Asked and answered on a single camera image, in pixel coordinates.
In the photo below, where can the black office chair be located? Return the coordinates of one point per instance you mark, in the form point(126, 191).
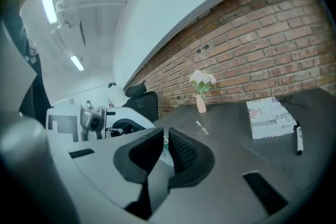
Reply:
point(144, 106)

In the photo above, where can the black wall socket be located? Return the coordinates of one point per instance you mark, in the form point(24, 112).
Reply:
point(199, 50)
point(206, 46)

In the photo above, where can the clear zipper pouch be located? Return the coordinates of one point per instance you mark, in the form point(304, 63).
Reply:
point(166, 148)

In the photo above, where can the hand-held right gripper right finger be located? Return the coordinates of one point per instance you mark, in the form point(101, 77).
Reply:
point(191, 160)

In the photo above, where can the black marker pen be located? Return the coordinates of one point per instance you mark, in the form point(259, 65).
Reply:
point(299, 139)

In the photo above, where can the white pen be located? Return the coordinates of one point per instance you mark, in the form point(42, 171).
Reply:
point(202, 127)

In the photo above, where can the white striped print book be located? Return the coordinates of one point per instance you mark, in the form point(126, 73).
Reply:
point(270, 119)

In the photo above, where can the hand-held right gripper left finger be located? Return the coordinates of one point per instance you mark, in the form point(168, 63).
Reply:
point(136, 157)

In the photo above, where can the white flower bouquet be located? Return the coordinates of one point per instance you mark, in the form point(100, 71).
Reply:
point(202, 80)

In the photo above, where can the person's black shirt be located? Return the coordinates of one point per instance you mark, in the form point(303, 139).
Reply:
point(36, 86)

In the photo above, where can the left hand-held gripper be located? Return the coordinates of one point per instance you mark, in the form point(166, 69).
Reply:
point(90, 120)

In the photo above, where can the pink vase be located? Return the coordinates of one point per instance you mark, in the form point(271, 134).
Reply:
point(201, 105)

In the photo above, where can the long ceiling light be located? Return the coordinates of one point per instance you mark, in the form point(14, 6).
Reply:
point(49, 8)
point(77, 63)

